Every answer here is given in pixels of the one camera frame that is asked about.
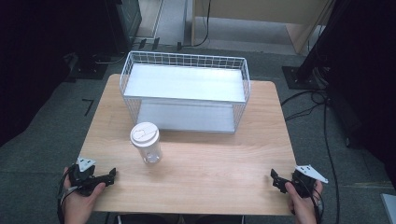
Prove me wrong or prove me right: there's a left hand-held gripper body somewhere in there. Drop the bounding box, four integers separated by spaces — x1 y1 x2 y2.
68 157 109 197

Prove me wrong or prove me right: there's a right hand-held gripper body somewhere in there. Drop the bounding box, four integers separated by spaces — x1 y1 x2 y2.
290 164 330 199

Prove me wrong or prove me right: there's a clear plastic jar white lid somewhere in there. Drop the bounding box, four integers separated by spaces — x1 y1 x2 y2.
129 121 163 165

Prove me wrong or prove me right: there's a white wire shelf rack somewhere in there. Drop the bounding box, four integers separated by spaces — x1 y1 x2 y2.
119 49 252 135

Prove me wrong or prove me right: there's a person's left hand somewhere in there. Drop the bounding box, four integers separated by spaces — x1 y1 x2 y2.
61 166 107 224

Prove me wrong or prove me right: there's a person's right hand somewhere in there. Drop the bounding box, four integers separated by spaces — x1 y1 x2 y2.
284 180 324 224

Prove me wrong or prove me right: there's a pale grey flat panel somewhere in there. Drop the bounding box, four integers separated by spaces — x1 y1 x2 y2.
379 192 396 224

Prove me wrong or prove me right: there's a dark stand base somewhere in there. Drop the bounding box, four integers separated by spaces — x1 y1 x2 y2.
64 51 113 82

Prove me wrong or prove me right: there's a black curtain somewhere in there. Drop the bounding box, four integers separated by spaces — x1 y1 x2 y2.
0 0 120 147
323 0 396 185

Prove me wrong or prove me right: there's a black stand pole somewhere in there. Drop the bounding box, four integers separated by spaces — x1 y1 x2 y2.
294 0 353 82

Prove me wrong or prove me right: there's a black equipment cabinet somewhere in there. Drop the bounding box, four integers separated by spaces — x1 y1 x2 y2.
104 0 143 54

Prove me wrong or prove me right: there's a light wooden cabinet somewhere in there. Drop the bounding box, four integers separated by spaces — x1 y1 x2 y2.
191 0 332 54

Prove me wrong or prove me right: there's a right hand-held gripper cable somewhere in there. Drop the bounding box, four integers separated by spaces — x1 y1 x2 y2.
298 176 326 224

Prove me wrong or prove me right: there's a hand-held gripper cable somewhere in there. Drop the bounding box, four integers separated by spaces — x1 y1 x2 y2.
298 176 326 224
56 169 79 224

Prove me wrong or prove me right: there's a left hand-held gripper cable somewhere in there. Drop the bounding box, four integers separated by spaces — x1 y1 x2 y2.
56 169 79 224

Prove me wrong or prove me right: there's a black floor cable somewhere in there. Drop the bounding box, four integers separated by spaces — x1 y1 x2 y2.
279 89 342 224

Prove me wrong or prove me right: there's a black stand base plate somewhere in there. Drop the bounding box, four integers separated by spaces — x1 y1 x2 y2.
281 64 326 91

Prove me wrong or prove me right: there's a thin black hanging cable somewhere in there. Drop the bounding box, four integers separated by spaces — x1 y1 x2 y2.
177 0 213 51

